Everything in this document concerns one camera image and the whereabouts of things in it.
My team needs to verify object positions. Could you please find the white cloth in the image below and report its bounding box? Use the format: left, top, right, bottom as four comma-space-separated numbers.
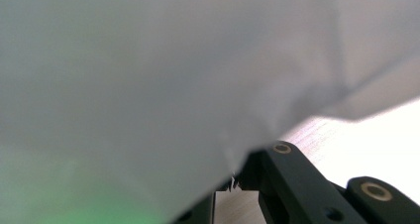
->
0, 0, 420, 224

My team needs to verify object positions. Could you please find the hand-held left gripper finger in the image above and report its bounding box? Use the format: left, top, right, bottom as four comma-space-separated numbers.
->
232, 150, 269, 192

